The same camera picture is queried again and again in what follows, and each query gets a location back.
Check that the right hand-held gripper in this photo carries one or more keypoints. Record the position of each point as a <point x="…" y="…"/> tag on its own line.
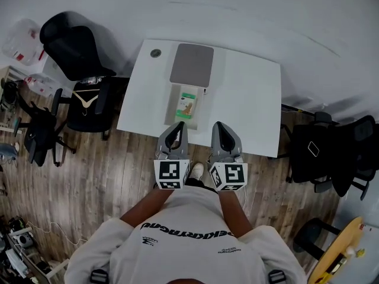
<point x="232" y="173"/>

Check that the black padded office chair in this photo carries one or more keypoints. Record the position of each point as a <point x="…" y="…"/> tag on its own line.
<point x="305" y="164"/>

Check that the small green package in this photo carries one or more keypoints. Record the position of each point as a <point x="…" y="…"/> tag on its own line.
<point x="186" y="106"/>

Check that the clear plastic bottle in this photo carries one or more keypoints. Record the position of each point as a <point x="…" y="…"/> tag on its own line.
<point x="90" y="80"/>

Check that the round yellow wooden table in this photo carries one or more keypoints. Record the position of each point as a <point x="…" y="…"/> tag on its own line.
<point x="340" y="247"/>

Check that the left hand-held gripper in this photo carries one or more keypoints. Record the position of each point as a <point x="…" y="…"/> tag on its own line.
<point x="169" y="171"/>

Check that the smartphone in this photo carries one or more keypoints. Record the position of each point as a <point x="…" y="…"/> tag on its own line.
<point x="313" y="148"/>

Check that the small clear plastic box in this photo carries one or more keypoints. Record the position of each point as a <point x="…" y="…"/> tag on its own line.
<point x="44" y="83"/>

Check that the person's right forearm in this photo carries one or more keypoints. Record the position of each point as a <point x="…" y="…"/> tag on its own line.
<point x="234" y="214"/>

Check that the round gray desk grommet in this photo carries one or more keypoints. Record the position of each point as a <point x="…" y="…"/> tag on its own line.
<point x="155" y="52"/>

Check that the person's white printed shirt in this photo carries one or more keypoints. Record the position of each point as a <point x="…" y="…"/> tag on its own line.
<point x="186" y="247"/>

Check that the black mesh office chair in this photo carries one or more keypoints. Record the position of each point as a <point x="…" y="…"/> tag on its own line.
<point x="358" y="152"/>

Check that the wooden clothes hanger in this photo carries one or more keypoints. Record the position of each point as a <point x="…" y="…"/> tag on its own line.
<point x="86" y="102"/>

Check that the white shelf unit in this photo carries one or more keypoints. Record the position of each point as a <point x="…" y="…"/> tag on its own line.
<point x="10" y="75"/>

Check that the large clear plastic bin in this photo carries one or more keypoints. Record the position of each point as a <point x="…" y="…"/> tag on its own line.
<point x="22" y="41"/>

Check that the black high-back office chair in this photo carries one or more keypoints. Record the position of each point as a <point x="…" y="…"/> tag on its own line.
<point x="74" y="49"/>

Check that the black swivel chair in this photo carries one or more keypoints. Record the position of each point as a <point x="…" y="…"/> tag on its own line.
<point x="40" y="132"/>

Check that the person's white shoe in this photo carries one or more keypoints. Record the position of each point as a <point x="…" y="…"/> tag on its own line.
<point x="197" y="170"/>

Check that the person's black trousers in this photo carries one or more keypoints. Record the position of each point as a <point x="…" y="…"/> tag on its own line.
<point x="195" y="183"/>

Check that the white rectangular container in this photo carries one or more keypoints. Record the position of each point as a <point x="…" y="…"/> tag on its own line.
<point x="201" y="111"/>

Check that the person's left forearm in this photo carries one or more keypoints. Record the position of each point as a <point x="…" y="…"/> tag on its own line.
<point x="148" y="207"/>

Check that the gray container lid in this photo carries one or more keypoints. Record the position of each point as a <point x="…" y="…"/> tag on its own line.
<point x="192" y="64"/>

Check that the black stool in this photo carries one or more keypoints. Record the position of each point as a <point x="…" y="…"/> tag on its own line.
<point x="311" y="235"/>

